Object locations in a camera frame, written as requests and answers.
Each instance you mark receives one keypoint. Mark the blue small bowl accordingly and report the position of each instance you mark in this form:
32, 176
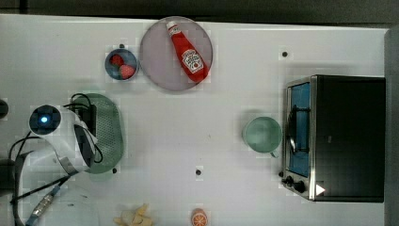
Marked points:
129, 59

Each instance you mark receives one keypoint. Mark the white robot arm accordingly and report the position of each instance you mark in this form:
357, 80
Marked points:
70, 149

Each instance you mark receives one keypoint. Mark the green mug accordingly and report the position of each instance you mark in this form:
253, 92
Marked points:
263, 135

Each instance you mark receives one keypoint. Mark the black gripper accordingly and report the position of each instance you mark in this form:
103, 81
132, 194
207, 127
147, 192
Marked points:
88, 116

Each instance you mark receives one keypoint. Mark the black cylinder post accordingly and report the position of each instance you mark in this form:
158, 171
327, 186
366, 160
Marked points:
3, 109
7, 178

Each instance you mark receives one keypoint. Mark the orange slice toy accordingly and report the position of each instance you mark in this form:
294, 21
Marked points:
199, 218

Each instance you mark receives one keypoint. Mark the red ketchup bottle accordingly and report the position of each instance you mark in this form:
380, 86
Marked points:
191, 60

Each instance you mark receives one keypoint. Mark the red strawberry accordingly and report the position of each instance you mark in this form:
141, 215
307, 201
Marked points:
116, 60
126, 71

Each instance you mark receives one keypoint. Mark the black toaster oven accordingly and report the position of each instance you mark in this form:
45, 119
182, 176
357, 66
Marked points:
334, 138

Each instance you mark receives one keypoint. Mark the grey round plate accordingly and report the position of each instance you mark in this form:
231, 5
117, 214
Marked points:
158, 59

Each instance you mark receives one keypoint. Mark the peeled banana toy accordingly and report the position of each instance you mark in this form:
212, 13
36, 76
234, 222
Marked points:
134, 218

